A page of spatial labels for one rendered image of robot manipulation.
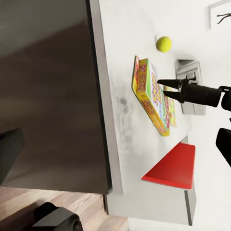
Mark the tennis ball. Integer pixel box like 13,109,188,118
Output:
156,36,172,52

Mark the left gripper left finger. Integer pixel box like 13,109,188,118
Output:
0,128,25,186

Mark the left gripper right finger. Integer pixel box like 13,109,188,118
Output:
216,128,231,167

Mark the board game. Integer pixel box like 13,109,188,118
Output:
132,56,170,136

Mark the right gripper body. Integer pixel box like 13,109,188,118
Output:
179,79,208,105

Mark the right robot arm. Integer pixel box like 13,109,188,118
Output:
157,72,231,111

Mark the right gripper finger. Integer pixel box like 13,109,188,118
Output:
163,91,180,102
157,79,184,90

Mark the jigsaw puzzle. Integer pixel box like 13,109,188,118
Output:
165,86,177,128

